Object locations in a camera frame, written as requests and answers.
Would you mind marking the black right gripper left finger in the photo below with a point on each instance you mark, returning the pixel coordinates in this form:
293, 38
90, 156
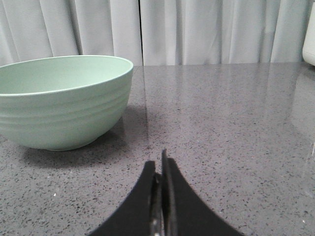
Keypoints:
139, 213

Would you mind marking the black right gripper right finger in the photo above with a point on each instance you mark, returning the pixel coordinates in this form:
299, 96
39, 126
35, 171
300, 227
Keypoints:
184, 213

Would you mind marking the light green ribbed bowl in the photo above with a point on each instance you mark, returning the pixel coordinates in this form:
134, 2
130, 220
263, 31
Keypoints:
63, 103

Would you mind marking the white curtain backdrop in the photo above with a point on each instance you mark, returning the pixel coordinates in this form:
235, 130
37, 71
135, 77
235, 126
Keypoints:
155, 32

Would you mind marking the white appliance at edge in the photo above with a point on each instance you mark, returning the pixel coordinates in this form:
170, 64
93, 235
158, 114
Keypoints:
308, 51

